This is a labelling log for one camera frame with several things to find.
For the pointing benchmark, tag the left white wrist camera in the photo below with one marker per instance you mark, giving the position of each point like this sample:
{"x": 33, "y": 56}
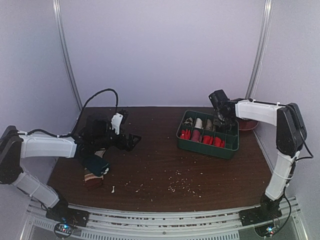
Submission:
{"x": 116, "y": 122}

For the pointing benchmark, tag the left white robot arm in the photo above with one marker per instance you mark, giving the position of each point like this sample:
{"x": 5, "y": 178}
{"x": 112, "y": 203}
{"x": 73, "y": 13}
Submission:
{"x": 87, "y": 146}

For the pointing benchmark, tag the aluminium frame post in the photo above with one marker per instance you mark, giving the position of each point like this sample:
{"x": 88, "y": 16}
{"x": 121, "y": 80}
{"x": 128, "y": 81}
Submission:
{"x": 261, "y": 47}
{"x": 65, "y": 52}

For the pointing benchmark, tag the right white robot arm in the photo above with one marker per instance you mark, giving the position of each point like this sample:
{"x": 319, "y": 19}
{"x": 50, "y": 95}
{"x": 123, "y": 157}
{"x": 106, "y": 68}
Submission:
{"x": 290, "y": 132}

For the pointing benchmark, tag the dark teal sock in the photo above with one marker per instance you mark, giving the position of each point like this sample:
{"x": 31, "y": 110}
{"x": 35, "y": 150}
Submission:
{"x": 96, "y": 165}

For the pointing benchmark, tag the red zigzag rolled sock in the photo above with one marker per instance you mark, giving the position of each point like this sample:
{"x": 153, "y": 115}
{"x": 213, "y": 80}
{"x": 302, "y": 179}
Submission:
{"x": 185, "y": 134}

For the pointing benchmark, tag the cream rolled sock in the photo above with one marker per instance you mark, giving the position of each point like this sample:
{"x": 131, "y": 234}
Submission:
{"x": 198, "y": 123}

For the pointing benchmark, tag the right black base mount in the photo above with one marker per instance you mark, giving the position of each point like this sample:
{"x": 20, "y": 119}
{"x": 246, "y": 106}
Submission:
{"x": 269, "y": 210}

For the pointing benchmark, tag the red and beige sock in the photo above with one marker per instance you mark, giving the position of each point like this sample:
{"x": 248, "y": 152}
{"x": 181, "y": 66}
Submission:
{"x": 218, "y": 142}

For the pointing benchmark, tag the green divided organizer tray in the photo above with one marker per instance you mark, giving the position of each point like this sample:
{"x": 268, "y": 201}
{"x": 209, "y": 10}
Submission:
{"x": 203, "y": 133}

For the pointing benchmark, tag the red round plate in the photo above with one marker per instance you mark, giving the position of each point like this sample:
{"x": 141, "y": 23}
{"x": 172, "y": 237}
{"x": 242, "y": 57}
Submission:
{"x": 247, "y": 125}

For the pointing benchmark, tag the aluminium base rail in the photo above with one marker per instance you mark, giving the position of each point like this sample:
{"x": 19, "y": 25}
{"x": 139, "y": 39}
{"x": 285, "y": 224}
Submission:
{"x": 224, "y": 224}

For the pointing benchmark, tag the black beige patterned rolled sock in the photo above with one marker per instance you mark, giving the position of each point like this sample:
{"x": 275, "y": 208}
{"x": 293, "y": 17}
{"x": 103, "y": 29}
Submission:
{"x": 189, "y": 121}

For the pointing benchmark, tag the maroon rolled sock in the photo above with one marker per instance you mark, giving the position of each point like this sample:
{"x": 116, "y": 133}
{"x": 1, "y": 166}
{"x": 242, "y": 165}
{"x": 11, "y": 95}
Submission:
{"x": 195, "y": 136}

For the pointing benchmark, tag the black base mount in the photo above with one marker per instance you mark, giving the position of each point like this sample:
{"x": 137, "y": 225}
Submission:
{"x": 67, "y": 223}
{"x": 269, "y": 210}

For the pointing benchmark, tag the tan rolled sock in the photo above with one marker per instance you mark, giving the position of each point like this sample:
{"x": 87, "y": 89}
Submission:
{"x": 209, "y": 125}

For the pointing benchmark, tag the right aluminium frame post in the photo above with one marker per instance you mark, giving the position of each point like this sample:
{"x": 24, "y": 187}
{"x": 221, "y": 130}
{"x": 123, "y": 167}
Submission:
{"x": 261, "y": 47}

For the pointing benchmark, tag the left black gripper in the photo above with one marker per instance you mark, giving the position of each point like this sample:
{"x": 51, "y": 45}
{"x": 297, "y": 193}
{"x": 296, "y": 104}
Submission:
{"x": 129, "y": 146}

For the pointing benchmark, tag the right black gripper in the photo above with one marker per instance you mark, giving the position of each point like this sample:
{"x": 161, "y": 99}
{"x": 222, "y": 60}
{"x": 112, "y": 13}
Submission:
{"x": 222, "y": 118}

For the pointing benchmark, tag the red rolled sock in tray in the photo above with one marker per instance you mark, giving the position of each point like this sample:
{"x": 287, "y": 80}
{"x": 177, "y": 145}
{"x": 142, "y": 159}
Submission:
{"x": 208, "y": 140}

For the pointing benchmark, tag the left aluminium frame post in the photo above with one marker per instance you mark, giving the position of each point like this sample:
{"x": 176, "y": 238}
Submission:
{"x": 65, "y": 52}

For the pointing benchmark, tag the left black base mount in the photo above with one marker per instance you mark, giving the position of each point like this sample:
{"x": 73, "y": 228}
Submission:
{"x": 67, "y": 223}

